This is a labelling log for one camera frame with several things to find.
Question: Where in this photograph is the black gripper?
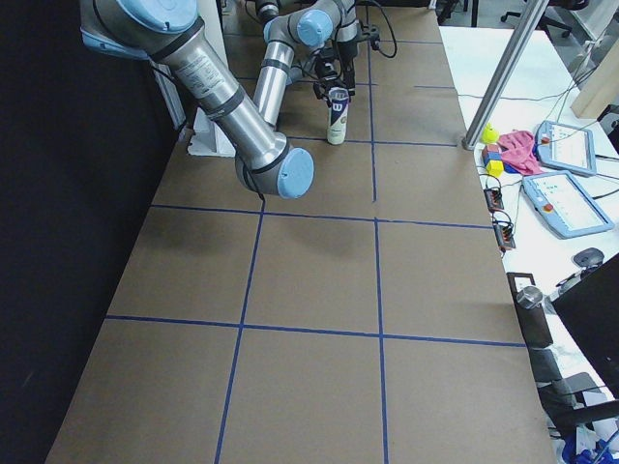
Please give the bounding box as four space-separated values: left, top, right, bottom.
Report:
312 53 356 104
337 40 358 68

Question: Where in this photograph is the Wilson tennis ball can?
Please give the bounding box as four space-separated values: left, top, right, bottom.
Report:
327 87 350 145

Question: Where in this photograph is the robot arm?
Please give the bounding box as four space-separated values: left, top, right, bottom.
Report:
79 1 359 199
253 1 345 125

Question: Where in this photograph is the yellow tennis ball on desk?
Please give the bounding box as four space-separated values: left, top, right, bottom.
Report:
481 123 500 145

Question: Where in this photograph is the blue block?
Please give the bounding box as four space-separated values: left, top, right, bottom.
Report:
482 155 518 174

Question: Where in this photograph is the red block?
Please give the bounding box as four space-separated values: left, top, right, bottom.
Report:
482 143 501 159

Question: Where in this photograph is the yellow block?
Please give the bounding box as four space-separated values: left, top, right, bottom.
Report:
485 159 505 177

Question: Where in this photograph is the far black power adapter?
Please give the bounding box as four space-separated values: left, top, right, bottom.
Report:
484 188 504 212

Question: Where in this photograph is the black power adapter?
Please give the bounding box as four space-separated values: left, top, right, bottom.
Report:
484 188 504 212
492 220 516 252

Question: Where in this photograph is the pink cloth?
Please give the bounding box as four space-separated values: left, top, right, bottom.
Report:
498 130 542 176

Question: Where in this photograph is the near black power adapter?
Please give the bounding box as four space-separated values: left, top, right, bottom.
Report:
492 220 516 252

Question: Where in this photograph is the far teach pendant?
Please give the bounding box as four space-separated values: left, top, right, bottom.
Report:
535 120 597 177

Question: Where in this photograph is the teach pendant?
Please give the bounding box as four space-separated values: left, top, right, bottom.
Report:
535 120 597 177
522 171 614 239

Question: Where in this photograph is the near teach pendant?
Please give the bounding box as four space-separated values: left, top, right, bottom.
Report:
522 171 614 239

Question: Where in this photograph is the steel cup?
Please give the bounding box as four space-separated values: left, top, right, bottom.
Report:
516 285 545 310

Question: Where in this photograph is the black computer mouse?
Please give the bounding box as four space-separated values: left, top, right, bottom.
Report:
573 247 604 269

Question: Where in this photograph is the black monitor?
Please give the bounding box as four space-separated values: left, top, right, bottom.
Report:
553 255 619 397

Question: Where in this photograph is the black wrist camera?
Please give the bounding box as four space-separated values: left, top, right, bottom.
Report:
358 24 380 51

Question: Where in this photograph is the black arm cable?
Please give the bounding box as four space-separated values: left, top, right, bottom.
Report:
357 0 399 60

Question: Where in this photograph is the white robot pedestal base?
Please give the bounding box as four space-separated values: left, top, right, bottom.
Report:
188 0 235 158

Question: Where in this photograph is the aluminium frame post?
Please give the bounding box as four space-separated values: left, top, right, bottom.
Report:
461 0 549 151

